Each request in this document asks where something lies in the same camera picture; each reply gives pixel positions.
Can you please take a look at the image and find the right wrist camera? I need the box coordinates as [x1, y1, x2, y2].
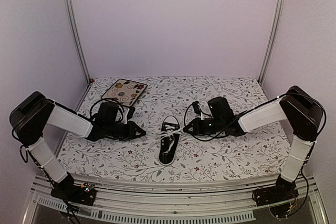
[192, 101, 205, 120]

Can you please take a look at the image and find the square floral ceramic plate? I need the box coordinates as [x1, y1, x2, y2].
[101, 79, 148, 107]

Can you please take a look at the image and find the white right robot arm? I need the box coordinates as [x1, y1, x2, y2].
[183, 86, 327, 201]

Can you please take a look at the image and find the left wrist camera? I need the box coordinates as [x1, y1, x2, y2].
[124, 106, 135, 124]

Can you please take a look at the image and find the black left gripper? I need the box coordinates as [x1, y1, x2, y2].
[105, 120, 146, 141]

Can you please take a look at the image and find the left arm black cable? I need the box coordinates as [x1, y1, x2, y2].
[89, 98, 127, 124]

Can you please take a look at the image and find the aluminium frame post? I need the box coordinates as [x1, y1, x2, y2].
[258, 0, 285, 86]
[64, 0, 91, 85]

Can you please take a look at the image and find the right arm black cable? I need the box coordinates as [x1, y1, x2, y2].
[183, 103, 245, 141]

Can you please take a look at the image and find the aluminium front rail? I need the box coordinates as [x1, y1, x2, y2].
[23, 175, 329, 223]

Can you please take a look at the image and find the left aluminium frame post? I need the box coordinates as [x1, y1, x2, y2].
[64, 0, 91, 85]

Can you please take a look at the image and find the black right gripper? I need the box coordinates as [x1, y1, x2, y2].
[184, 116, 225, 136]

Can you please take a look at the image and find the black canvas sneaker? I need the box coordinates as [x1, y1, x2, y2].
[159, 115, 182, 165]

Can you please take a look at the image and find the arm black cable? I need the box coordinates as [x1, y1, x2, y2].
[89, 98, 127, 124]
[183, 103, 245, 141]

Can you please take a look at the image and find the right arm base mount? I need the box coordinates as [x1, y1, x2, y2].
[251, 182, 309, 219]

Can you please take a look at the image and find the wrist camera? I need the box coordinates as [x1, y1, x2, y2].
[192, 101, 205, 120]
[124, 106, 135, 124]

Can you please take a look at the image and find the right aluminium frame post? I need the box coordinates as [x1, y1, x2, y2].
[258, 0, 285, 86]

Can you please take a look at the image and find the floral patterned table mat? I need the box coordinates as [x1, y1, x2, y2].
[58, 77, 290, 183]

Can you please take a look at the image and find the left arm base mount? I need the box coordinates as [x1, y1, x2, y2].
[50, 183, 97, 206]

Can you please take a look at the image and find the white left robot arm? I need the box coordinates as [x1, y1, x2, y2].
[9, 91, 146, 200]

